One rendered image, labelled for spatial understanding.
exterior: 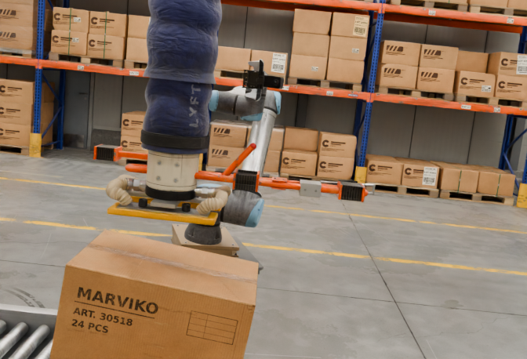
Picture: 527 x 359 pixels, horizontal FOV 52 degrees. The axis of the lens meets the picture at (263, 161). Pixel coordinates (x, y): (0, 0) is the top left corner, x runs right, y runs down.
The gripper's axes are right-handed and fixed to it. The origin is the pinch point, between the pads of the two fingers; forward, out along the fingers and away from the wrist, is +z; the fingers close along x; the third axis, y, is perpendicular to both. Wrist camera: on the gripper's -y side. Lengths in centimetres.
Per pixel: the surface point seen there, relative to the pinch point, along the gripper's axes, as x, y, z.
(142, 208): -44, 32, 35
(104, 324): -80, 39, 43
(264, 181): -32.7, -5.6, 25.4
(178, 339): -83, 16, 42
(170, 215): -45, 23, 37
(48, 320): -106, 77, -7
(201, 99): -8.0, 16.9, 28.5
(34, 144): -142, 383, -677
